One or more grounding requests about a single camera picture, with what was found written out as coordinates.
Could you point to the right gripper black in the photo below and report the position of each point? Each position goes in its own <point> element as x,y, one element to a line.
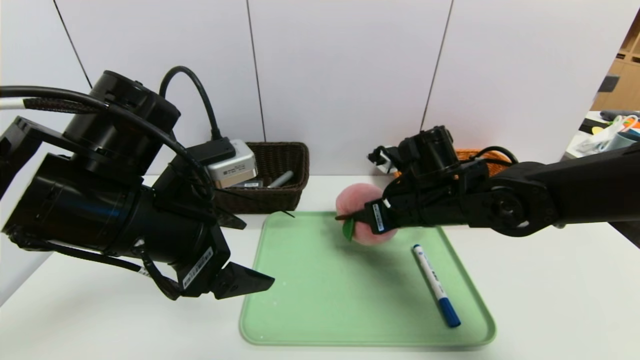
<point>376,216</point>

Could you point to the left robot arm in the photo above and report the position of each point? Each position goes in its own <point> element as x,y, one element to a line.
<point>75,210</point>

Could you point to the grey-blue mug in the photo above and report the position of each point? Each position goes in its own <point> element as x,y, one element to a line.
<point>625,140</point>

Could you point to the wooden background shelf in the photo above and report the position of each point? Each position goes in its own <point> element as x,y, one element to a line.
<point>625,80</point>

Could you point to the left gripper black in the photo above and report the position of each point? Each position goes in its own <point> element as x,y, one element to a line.
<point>201,270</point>

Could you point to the green plastic tray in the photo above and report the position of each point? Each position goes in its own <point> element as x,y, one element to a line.
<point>310,300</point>

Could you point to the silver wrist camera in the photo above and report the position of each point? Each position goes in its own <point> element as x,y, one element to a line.
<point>235,167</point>
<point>384,161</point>

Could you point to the grey barcoded pen case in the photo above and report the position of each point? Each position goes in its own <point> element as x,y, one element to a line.
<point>250,184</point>

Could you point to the pink plush peach toy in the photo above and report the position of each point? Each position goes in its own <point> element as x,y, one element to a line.
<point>355,200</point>

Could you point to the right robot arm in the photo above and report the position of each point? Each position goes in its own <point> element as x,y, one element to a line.
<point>575,185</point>

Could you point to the orange wicker basket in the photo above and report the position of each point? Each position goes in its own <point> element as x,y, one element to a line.
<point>465,154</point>

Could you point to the white marker blue cap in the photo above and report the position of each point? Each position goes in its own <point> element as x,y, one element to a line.
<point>435,287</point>

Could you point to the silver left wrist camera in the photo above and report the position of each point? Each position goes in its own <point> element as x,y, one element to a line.
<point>235,167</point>

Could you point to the white plastic bag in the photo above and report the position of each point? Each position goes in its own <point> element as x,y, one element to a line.
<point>592,142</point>

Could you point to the dark brown wicker basket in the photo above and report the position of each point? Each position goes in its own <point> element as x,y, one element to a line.
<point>285,200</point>

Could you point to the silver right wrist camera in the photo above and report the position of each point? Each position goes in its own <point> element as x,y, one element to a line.
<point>384,161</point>

